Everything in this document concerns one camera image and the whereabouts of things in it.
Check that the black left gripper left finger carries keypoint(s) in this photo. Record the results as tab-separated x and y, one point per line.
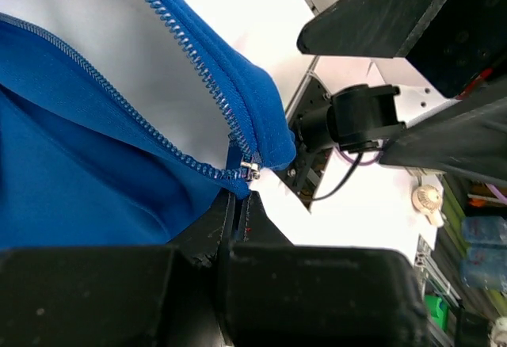
116	295

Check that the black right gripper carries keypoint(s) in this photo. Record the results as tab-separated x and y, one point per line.
456	41

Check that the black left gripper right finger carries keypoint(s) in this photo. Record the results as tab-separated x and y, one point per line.
279	294

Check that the blue zip jacket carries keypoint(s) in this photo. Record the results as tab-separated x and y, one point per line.
121	120

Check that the beige round knob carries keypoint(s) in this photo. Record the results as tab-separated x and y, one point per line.
427	200

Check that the green plastic object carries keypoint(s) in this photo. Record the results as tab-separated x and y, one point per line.
438	310

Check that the blue plastic boxes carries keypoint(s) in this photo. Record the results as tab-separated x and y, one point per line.
484	265

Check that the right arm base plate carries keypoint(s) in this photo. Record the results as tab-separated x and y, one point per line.
304	174

